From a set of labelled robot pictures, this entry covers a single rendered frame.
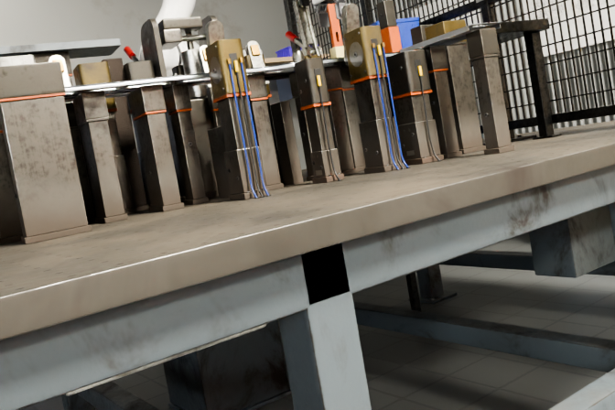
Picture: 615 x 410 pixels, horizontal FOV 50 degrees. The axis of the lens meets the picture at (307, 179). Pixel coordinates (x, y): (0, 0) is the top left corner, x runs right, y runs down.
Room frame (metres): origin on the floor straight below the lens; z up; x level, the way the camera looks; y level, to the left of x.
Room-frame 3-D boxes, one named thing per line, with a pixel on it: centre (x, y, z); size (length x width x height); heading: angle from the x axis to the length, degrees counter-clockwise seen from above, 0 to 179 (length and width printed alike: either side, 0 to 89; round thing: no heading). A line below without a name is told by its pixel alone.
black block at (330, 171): (1.54, -0.06, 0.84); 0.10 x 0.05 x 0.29; 28
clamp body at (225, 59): (1.44, 0.13, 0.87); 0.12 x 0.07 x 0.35; 28
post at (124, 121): (1.72, 0.45, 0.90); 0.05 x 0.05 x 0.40; 28
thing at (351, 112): (1.81, -0.15, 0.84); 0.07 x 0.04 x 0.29; 118
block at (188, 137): (1.59, 0.28, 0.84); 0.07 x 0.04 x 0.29; 28
